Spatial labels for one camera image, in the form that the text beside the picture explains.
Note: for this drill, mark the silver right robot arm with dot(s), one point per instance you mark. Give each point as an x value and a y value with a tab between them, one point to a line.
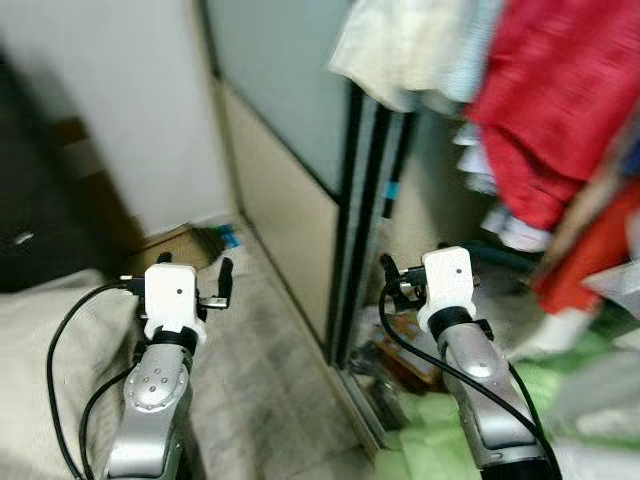
480	380

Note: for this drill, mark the brown cardboard box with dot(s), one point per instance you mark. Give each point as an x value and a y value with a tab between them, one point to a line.
175	248

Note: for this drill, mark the small blue packet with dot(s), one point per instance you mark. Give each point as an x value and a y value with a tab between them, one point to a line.
228	237

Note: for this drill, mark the grey beige wardrobe sliding door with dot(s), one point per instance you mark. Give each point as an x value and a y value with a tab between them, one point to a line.
275	150

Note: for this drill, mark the green floor mat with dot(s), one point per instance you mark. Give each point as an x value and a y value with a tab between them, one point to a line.
440	430

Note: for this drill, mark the orange hanging garment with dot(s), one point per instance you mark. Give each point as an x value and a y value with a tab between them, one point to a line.
590	260

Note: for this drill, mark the translucent plastic bag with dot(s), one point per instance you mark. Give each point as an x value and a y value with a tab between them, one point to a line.
615	285

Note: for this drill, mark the cream hanging garment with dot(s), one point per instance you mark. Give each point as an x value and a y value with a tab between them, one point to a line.
400	50

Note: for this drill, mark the red hanging garment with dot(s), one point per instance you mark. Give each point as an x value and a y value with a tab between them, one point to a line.
560	90

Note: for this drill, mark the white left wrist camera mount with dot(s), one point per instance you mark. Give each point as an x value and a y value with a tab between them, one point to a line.
170	295

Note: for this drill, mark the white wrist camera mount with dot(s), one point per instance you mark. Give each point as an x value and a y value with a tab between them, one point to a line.
447	285
170	295

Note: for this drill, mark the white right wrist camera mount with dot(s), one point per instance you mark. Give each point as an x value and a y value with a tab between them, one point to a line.
447	285

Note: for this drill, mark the black wardrobe door frame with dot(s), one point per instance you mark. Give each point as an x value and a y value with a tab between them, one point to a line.
375	200

